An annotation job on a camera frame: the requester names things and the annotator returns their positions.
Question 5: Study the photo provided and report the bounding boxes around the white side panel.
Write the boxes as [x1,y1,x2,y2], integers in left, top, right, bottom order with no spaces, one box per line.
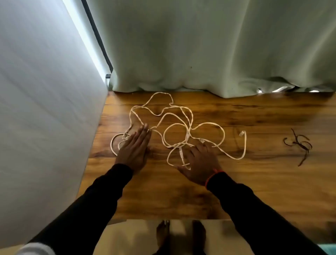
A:
[0,0,110,249]

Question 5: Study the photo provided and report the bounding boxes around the wooden cabinet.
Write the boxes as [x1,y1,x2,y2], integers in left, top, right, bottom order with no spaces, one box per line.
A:
[76,90,336,246]

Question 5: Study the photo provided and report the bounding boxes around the person's foot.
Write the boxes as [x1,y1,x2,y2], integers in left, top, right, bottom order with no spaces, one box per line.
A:
[192,220,207,255]
[156,220,170,255]

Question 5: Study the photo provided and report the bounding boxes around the person's left hand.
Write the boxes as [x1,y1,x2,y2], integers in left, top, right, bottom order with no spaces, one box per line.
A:
[115,123,152,175]

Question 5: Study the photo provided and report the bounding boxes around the person's left foot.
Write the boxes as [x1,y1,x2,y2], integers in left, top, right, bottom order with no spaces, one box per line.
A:
[156,220,170,255]

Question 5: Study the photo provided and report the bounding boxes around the person's right forearm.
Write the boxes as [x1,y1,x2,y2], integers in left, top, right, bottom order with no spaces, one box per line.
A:
[206,171,329,255]

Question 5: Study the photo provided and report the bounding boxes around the person's right hand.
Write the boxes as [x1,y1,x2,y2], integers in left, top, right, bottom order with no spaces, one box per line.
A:
[176,140,224,187]

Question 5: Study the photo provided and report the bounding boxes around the red braided bracelet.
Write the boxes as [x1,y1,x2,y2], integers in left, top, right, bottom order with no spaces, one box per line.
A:
[205,169,226,190]

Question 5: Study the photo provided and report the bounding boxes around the person's right foot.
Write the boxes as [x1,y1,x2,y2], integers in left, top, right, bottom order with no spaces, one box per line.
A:
[192,220,207,255]

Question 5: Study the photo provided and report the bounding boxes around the black window frame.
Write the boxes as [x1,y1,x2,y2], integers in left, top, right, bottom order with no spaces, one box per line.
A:
[81,0,114,79]

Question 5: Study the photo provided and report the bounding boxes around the person's left forearm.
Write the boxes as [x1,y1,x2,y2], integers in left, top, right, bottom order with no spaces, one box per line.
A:
[29,163,134,255]

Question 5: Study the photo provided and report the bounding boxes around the grey-green curtain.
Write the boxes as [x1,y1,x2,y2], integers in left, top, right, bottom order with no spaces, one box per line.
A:
[86,0,336,98]

